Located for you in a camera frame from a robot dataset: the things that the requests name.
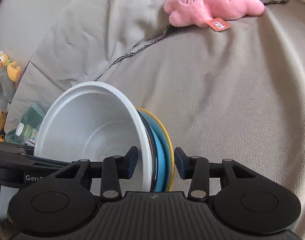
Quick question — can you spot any grey plush toy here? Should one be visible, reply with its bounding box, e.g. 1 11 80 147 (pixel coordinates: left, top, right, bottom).
0 68 17 112

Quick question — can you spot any white printed bowl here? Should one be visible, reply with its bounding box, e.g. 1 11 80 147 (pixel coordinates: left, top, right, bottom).
34 81 154 193

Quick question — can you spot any white-capped supplement bottle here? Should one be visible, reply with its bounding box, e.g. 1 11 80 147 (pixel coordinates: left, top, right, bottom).
15 123 39 147

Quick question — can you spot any blue bowl with black rim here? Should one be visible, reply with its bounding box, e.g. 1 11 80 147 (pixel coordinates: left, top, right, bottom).
137 109 168 192

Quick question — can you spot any pink plush toy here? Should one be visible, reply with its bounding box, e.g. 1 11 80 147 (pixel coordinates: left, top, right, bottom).
163 0 266 32

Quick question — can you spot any green towel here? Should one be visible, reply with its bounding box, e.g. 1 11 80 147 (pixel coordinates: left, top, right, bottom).
5 102 47 146

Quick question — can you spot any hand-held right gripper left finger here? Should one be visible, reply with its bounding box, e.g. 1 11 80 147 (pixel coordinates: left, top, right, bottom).
55 146 138 201

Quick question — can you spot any yellow-rimmed white bowl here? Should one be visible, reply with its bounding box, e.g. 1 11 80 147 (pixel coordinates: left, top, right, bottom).
136 107 174 192

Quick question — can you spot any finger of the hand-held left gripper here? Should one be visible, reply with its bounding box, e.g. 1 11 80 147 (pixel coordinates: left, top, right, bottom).
0 142 36 156
0 152 79 168

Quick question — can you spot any beige sofa cover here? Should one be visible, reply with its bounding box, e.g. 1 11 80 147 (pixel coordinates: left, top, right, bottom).
3 0 305 193

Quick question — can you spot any yellow duck plush toy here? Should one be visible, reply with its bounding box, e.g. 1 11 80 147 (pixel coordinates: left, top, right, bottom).
0 51 22 84

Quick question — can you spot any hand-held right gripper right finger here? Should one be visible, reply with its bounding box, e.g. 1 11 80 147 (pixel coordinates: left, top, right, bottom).
174 147 251 201

